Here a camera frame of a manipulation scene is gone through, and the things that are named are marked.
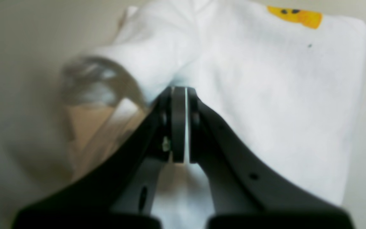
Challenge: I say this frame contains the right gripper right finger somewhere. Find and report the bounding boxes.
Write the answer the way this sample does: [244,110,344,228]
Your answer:
[187,88,354,229]

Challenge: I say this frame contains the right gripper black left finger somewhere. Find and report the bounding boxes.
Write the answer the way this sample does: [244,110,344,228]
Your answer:
[12,88,172,229]

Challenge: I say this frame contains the white printed T-shirt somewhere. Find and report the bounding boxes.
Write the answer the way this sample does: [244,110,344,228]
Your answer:
[59,0,366,229]

